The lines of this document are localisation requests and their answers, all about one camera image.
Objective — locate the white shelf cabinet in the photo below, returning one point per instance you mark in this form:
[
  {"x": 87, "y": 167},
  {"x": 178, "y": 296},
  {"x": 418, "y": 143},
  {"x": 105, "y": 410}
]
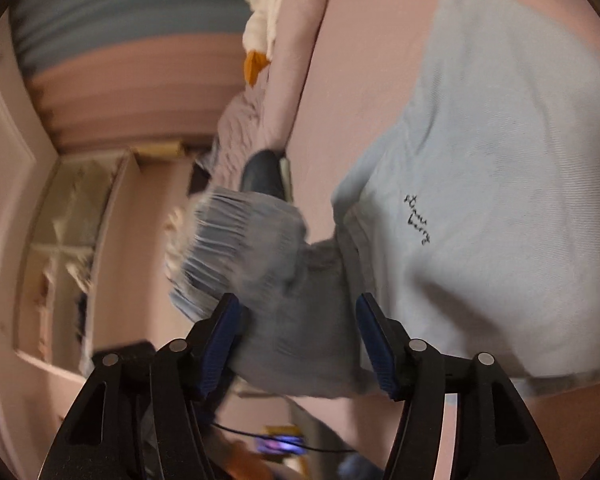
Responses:
[{"x": 70, "y": 240}]

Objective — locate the white goose plush toy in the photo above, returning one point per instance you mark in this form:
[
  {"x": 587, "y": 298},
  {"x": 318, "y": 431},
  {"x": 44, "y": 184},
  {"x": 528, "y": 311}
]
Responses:
[{"x": 265, "y": 20}]

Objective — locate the folded dark blue jeans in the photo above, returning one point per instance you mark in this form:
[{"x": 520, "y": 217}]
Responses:
[{"x": 262, "y": 175}]

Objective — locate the smartphone with lit screen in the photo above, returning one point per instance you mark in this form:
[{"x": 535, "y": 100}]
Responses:
[{"x": 280, "y": 444}]

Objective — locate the pink duvet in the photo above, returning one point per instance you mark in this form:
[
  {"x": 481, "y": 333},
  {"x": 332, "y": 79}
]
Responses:
[{"x": 240, "y": 125}]

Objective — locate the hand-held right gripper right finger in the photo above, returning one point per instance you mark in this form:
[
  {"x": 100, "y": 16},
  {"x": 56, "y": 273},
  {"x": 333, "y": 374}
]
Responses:
[{"x": 376, "y": 347}]

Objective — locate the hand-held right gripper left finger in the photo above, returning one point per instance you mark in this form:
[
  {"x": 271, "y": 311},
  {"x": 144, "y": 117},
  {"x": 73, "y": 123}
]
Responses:
[{"x": 220, "y": 347}]

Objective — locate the pink curtain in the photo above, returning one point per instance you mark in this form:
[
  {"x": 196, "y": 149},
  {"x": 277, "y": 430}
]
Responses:
[{"x": 130, "y": 105}]

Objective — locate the light blue strawberry print pants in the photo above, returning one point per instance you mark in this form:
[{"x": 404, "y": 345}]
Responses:
[{"x": 480, "y": 160}]

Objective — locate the bed with pink sheet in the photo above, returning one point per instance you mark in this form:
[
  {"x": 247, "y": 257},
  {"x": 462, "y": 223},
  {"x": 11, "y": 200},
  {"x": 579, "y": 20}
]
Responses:
[{"x": 360, "y": 60}]

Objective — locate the blue curtain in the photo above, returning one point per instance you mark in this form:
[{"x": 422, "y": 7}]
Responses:
[{"x": 130, "y": 10}]

